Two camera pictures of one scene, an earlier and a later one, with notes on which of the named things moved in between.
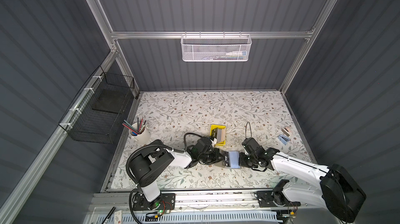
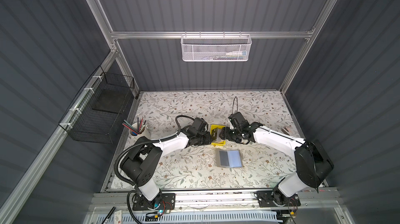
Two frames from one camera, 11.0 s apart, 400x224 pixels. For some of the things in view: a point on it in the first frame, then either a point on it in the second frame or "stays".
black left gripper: [216, 152] to [208, 136]
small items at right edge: [286, 131] stays
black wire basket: [96, 114] stays
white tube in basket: [229, 53] stays
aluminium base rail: [121, 201] stays
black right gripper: [241, 162] to [225, 134]
